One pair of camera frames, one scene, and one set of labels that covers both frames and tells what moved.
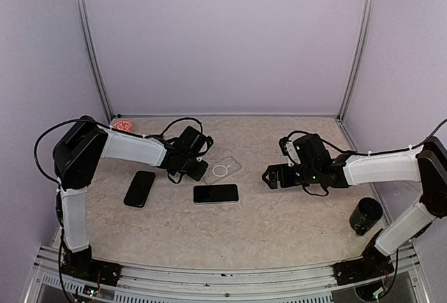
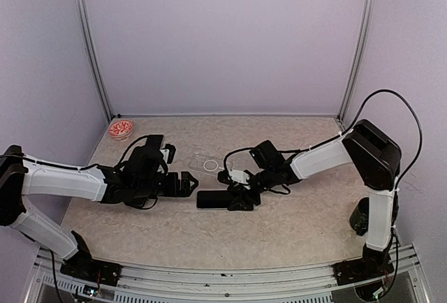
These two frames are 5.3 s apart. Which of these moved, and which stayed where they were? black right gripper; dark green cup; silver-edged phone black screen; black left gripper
Moved: silver-edged phone black screen; black right gripper; black left gripper
Stayed: dark green cup
